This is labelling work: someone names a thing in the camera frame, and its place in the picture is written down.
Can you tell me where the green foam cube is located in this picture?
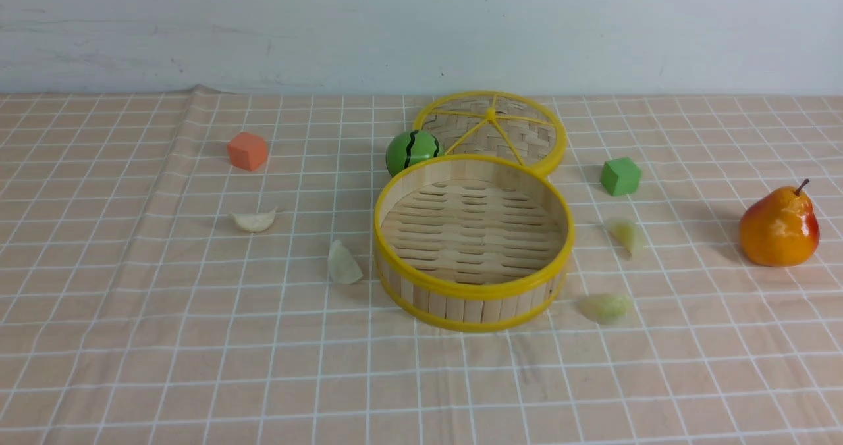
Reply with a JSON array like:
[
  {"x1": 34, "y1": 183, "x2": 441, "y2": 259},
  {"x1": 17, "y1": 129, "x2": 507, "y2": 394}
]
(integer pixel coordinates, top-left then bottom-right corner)
[{"x1": 600, "y1": 157, "x2": 642, "y2": 196}]

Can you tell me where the green watermelon toy ball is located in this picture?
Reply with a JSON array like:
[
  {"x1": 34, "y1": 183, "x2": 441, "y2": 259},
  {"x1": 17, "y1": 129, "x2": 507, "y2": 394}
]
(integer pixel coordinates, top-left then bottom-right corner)
[{"x1": 385, "y1": 130, "x2": 445, "y2": 177}]

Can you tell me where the orange foam cube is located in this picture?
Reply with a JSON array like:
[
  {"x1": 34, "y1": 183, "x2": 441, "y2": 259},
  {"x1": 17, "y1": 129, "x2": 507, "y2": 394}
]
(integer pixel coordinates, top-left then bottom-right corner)
[{"x1": 227, "y1": 131, "x2": 270, "y2": 172}]

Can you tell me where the yellow-rimmed bamboo steamer lid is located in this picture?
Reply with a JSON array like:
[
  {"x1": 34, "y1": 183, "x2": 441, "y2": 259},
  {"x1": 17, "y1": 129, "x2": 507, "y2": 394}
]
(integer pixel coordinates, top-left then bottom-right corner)
[{"x1": 412, "y1": 90, "x2": 567, "y2": 177}]

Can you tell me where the green-tinted dumpling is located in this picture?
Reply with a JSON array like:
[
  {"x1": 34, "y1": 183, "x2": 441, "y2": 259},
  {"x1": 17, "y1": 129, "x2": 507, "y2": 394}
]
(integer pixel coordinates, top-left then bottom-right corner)
[{"x1": 576, "y1": 293, "x2": 634, "y2": 325}]

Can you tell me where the pale yellow-green dumpling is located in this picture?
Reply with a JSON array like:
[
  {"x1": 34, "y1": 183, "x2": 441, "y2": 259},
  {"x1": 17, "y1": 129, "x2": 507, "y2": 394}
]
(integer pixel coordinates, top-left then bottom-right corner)
[{"x1": 604, "y1": 217, "x2": 647, "y2": 258}]

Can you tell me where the yellow-rimmed bamboo steamer tray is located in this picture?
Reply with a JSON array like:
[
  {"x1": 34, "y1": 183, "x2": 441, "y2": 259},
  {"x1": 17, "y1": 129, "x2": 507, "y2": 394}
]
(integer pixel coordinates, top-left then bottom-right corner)
[{"x1": 373, "y1": 155, "x2": 575, "y2": 333}]

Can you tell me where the white dumpling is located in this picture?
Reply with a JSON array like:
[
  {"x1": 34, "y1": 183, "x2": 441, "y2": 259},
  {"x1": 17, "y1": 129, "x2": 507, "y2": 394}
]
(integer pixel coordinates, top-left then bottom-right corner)
[{"x1": 229, "y1": 208, "x2": 277, "y2": 233}]

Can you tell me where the orange-yellow toy pear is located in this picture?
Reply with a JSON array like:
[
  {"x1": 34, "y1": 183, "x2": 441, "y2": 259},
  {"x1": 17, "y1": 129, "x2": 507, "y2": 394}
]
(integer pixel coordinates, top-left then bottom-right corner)
[{"x1": 740, "y1": 178, "x2": 820, "y2": 267}]

